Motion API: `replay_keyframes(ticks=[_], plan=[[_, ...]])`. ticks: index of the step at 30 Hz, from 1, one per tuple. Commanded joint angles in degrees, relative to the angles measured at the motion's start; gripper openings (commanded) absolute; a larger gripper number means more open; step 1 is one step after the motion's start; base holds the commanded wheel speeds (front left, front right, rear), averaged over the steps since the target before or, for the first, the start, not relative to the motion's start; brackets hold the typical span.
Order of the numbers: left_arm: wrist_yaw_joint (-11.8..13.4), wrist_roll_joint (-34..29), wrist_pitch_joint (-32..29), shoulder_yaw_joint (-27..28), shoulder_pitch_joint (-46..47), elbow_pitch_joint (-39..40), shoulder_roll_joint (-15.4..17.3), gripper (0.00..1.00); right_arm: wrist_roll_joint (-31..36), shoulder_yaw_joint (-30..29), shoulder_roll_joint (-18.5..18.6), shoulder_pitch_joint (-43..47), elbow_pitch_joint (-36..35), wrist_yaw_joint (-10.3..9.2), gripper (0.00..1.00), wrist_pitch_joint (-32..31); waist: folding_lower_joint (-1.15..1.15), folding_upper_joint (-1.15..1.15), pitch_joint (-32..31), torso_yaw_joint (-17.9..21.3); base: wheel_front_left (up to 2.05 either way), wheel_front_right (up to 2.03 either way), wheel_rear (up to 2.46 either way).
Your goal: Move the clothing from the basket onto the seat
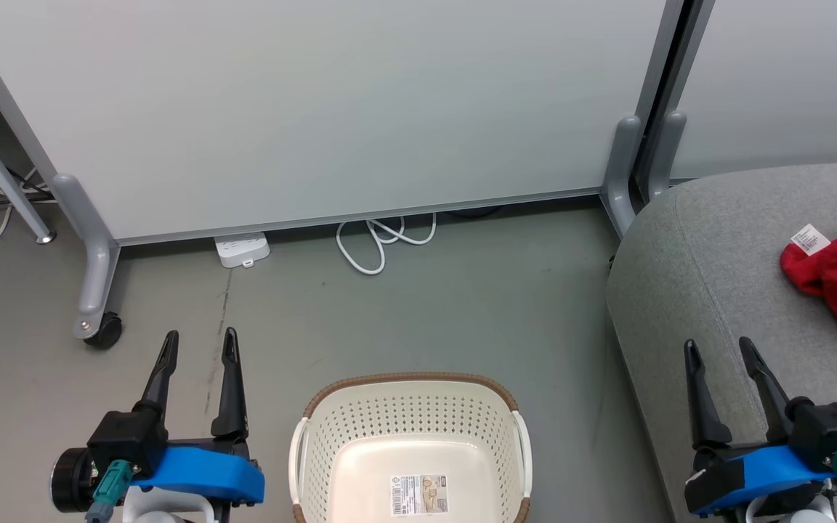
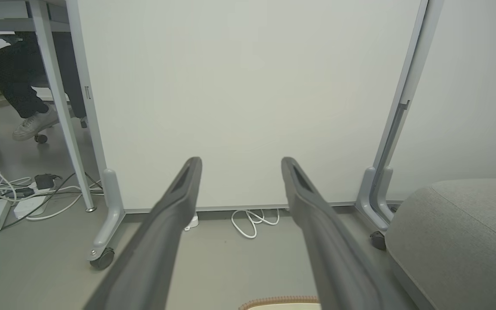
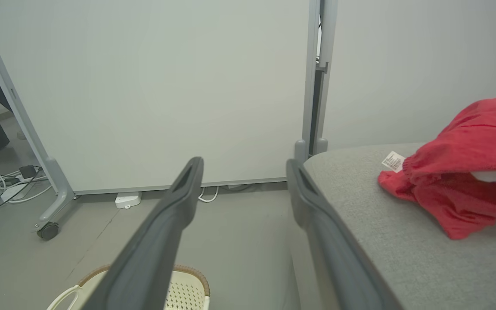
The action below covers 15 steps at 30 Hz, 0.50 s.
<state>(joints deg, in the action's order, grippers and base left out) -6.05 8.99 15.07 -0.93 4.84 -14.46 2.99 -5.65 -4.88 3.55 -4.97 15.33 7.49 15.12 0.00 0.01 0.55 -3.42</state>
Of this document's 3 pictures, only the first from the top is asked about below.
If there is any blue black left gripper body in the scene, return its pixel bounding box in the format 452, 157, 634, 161
50, 437, 265, 513

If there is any black caster wheel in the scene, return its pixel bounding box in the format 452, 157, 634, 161
84, 312, 123, 349

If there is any printed sticker inside basket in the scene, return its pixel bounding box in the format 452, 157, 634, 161
389, 474, 450, 518

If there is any grey fabric sofa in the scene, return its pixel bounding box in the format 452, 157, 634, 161
605, 160, 837, 523

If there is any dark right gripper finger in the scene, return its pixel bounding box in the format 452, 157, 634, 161
739, 336, 797, 442
684, 339, 733, 451

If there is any large white partition panel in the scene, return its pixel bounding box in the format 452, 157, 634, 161
0, 0, 684, 244

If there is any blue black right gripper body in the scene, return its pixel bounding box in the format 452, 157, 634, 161
684, 439, 837, 518

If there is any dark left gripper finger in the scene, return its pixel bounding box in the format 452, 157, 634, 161
210, 327, 248, 440
135, 331, 179, 415

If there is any small white partition panel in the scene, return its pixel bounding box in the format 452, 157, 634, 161
669, 0, 837, 181

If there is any cream laundry basket brown rim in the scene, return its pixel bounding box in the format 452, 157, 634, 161
288, 372, 533, 523

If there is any white looped floor cable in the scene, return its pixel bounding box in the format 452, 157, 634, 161
336, 213, 437, 276

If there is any black cable teal plug left arm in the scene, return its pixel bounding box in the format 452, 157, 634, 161
86, 459, 134, 523

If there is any white power strip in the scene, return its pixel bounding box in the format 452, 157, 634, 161
214, 232, 271, 269

